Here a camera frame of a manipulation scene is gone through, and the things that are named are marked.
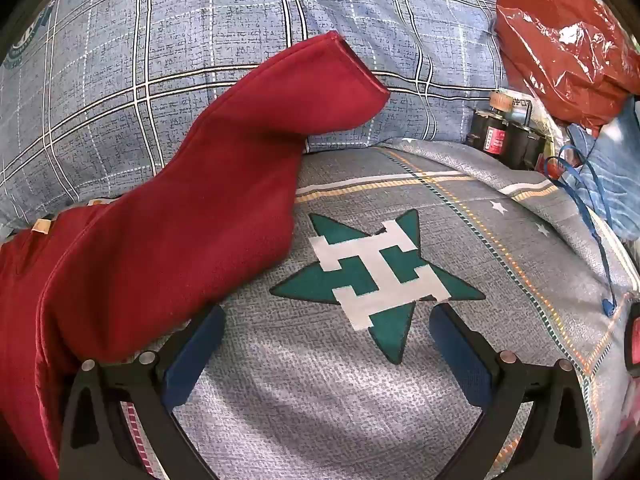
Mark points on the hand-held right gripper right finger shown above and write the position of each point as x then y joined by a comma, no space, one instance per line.
462,360

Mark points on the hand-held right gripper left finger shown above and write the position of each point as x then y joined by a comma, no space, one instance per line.
192,360

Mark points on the red garment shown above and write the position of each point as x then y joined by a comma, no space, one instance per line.
175,210

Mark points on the red and black device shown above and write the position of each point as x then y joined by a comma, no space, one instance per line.
633,340

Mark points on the blue ribbon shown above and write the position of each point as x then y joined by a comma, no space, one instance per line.
602,260

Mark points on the black canister with red label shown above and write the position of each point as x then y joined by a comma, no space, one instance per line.
487,132

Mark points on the light blue cloth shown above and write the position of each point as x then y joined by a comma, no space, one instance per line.
620,175

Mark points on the white printed box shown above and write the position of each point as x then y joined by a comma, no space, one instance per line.
527,107

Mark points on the red plastic bag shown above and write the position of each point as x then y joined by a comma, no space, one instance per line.
560,60

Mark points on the blue plaid pillow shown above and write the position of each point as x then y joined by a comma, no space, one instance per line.
200,25

